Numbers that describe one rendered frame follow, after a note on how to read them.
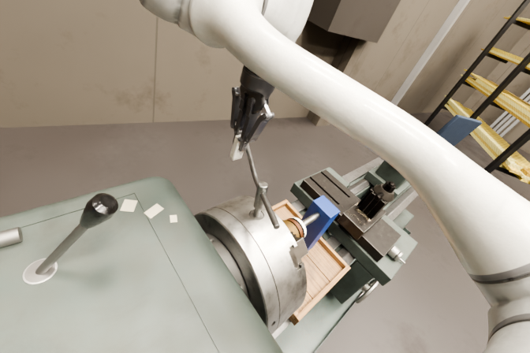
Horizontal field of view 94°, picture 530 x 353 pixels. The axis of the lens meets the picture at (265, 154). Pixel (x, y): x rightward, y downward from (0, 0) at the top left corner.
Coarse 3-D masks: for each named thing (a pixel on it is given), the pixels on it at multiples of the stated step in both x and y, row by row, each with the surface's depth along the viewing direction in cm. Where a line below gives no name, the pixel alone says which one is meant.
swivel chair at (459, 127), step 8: (456, 120) 289; (464, 120) 290; (472, 120) 292; (448, 128) 298; (456, 128) 300; (464, 128) 301; (472, 128) 302; (448, 136) 309; (456, 136) 310; (464, 136) 311
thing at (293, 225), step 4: (284, 220) 73; (288, 220) 74; (292, 220) 74; (296, 220) 74; (288, 224) 71; (292, 224) 71; (296, 224) 72; (300, 224) 73; (288, 228) 70; (292, 228) 70; (296, 228) 71; (300, 228) 72; (296, 232) 70; (300, 232) 72; (300, 236) 72
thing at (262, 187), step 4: (260, 184) 51; (264, 184) 51; (260, 188) 51; (264, 188) 51; (256, 192) 52; (260, 192) 51; (264, 192) 51; (256, 196) 52; (256, 200) 53; (260, 200) 52; (256, 204) 53; (260, 204) 53; (256, 208) 53; (260, 208) 53; (256, 212) 54; (256, 216) 55
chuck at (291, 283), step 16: (224, 208) 58; (240, 208) 57; (256, 224) 53; (256, 240) 50; (272, 240) 52; (288, 240) 54; (272, 256) 50; (288, 256) 52; (272, 272) 49; (288, 272) 51; (304, 272) 54; (288, 288) 50; (304, 288) 54; (288, 304) 51
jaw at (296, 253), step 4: (292, 232) 67; (296, 236) 63; (296, 240) 58; (300, 240) 58; (300, 244) 58; (304, 244) 58; (292, 248) 54; (296, 248) 55; (300, 248) 57; (304, 248) 58; (292, 252) 54; (296, 252) 54; (300, 252) 57; (304, 252) 58; (292, 256) 53; (296, 256) 54; (300, 256) 57; (292, 260) 53; (296, 260) 54; (300, 260) 55; (296, 264) 53
